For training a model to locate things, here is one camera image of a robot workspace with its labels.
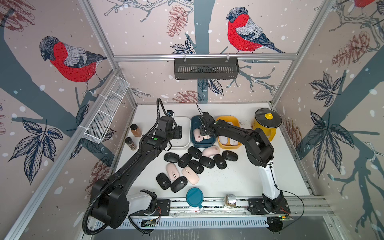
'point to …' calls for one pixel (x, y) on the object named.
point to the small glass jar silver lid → (230, 201)
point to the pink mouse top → (211, 151)
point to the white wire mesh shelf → (102, 118)
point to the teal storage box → (205, 143)
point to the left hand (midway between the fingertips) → (177, 124)
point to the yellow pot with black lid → (267, 120)
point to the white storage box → (184, 142)
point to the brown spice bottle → (136, 130)
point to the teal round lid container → (194, 197)
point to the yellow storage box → (235, 121)
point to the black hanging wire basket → (206, 68)
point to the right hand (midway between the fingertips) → (205, 128)
